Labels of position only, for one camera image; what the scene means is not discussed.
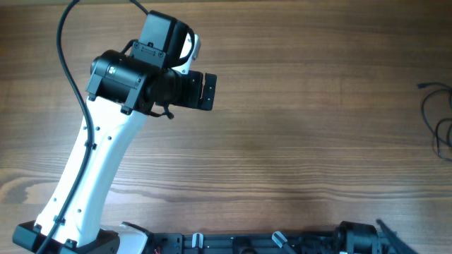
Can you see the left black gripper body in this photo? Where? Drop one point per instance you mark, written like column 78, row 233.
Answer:
column 184, row 90

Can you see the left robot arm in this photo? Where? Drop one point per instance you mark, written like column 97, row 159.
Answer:
column 124, row 86

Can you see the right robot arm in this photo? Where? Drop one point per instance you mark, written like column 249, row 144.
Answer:
column 351, row 238

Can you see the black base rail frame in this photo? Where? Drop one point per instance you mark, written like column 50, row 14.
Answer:
column 303, row 242

